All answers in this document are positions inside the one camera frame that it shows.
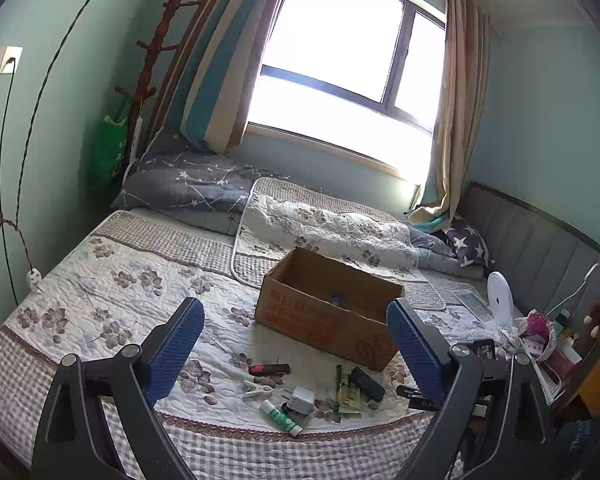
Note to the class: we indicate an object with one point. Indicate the pink and white bag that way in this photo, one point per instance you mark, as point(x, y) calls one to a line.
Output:
point(535, 330)

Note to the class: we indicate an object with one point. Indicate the green shopping bag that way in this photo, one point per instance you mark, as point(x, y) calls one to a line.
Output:
point(110, 150)

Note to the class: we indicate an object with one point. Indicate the plain grey pillow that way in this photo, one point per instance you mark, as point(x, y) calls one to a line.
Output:
point(205, 220)

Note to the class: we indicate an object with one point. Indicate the green snack packet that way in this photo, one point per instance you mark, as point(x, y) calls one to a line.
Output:
point(347, 395)

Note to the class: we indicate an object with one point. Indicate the red and black lighter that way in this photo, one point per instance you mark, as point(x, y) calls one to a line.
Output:
point(267, 369)

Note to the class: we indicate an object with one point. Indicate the grey star-print pillow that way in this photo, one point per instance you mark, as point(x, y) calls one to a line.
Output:
point(190, 175)

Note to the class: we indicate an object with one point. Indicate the blue striped curtain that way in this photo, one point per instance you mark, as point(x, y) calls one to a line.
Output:
point(220, 85)

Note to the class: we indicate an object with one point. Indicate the white hanging power strip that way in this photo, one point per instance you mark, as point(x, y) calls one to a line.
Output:
point(136, 145)

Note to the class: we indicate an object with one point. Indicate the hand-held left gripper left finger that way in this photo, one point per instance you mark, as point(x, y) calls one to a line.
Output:
point(177, 340)

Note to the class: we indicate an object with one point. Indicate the green and white glue stick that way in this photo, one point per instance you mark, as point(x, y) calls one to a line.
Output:
point(280, 416)

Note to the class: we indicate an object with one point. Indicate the brown cardboard box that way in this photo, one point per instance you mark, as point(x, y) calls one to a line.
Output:
point(320, 320)

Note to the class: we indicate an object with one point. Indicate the floral quilted bed cover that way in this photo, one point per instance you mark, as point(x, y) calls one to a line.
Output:
point(130, 320)

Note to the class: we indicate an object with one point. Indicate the white wall socket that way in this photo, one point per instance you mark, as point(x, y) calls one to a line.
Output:
point(0, 59)

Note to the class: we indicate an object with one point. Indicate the small grey pebble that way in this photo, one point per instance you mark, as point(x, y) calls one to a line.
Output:
point(373, 405)

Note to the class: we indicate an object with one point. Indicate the dark pillow with white stars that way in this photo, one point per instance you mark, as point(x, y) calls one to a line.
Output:
point(467, 242)

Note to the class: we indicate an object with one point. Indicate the grey padded headboard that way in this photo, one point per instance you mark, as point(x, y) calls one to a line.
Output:
point(540, 240)

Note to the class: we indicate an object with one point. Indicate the wooden coat rack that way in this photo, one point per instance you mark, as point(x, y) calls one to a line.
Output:
point(155, 55)

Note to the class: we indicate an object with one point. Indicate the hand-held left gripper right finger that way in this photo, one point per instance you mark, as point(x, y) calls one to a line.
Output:
point(412, 345)

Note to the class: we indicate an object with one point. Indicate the beige striped curtain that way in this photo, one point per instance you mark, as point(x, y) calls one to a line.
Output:
point(460, 110)

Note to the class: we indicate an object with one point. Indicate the white charger adapter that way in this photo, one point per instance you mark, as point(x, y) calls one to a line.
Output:
point(300, 400)

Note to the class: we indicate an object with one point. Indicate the white clothespin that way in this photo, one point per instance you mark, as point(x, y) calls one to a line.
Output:
point(255, 389)

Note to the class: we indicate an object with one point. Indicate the white round desk fan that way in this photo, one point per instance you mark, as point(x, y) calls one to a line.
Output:
point(500, 300)

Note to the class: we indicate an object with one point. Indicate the star pillow at headboard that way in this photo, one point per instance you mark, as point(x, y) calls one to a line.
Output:
point(430, 250)

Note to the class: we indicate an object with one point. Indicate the folded floral quilt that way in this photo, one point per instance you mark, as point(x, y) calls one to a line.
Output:
point(320, 225)

